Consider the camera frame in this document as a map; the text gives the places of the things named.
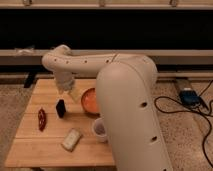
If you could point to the white cup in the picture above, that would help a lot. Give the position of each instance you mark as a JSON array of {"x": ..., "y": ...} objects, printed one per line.
[{"x": 99, "y": 130}]

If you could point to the blue power box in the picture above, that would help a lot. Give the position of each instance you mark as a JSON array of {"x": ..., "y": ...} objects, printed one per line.
[{"x": 189, "y": 97}]

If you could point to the black standing eraser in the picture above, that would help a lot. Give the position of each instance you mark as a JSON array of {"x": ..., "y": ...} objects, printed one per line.
[{"x": 60, "y": 108}]

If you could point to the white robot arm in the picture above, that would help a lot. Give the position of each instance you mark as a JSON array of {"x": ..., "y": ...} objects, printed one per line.
[{"x": 124, "y": 98}]

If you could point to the orange bowl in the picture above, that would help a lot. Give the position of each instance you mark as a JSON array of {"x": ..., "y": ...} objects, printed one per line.
[{"x": 88, "y": 101}]

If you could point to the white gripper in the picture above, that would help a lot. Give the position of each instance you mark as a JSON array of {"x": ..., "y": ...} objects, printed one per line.
[{"x": 64, "y": 82}]

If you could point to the wooden table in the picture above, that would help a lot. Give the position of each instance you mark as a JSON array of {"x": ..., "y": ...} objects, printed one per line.
[{"x": 34, "y": 148}]

